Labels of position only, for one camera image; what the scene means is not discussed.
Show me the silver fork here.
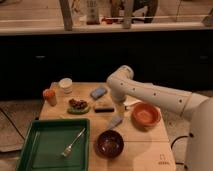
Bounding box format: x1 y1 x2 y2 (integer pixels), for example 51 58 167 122
61 128 85 157

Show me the orange bottle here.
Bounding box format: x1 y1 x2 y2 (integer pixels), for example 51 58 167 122
43 89 57 106

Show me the green tray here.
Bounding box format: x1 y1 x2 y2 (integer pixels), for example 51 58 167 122
15 119 90 171

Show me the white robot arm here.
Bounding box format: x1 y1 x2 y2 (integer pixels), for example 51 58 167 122
106 65 213 171

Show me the orange bowl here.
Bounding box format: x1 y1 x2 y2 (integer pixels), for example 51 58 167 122
132 102 161 127

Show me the green plate with food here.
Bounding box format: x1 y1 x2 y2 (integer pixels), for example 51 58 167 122
67 99 90 115

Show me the blue sponge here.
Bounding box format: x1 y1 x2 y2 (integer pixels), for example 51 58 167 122
90 87 107 100

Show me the black cable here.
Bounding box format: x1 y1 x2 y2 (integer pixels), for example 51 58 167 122
170 134 189 168

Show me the white cup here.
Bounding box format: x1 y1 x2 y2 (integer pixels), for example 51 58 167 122
59 78 72 93

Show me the purple bowl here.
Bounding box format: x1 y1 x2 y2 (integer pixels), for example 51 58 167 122
96 130 124 158

